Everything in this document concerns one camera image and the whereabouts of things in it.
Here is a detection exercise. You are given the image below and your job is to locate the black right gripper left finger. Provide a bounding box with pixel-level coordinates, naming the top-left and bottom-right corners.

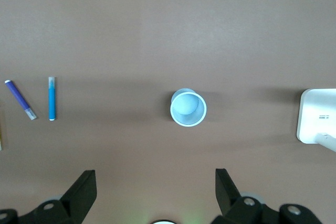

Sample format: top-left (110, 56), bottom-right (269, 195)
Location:
top-left (0, 169), bottom-right (98, 224)

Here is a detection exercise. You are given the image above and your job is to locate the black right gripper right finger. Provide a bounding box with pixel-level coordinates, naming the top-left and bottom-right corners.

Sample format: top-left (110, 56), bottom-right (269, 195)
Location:
top-left (211, 168), bottom-right (323, 224)

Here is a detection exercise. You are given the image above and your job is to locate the blue marker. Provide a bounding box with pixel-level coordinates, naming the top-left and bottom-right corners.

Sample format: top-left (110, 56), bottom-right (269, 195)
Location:
top-left (48, 76), bottom-right (57, 122)

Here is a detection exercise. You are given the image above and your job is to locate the light blue plastic cup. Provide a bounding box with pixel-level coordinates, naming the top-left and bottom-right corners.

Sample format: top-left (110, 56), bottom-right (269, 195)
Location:
top-left (170, 88), bottom-right (208, 127)

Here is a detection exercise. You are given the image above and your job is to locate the yellow marker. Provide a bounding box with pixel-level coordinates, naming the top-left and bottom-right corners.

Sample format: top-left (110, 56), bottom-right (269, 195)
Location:
top-left (0, 109), bottom-right (6, 152)

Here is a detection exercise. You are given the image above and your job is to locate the purple marker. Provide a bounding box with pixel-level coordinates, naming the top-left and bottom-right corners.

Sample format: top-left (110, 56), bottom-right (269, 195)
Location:
top-left (4, 79), bottom-right (38, 121)

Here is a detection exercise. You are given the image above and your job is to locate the white lamp stand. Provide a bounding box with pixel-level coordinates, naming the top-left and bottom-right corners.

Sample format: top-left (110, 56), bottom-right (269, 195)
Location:
top-left (296, 88), bottom-right (336, 153)

